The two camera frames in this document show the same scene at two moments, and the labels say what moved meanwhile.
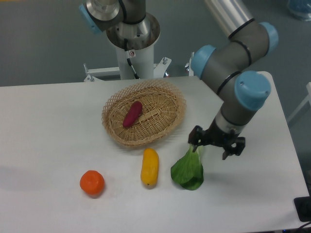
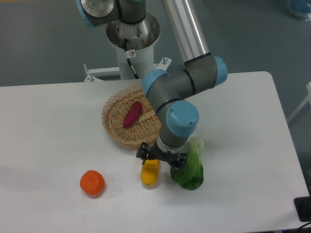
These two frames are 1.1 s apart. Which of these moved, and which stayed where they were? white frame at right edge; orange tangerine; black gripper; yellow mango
Moved: black gripper
Stayed: orange tangerine; white frame at right edge; yellow mango
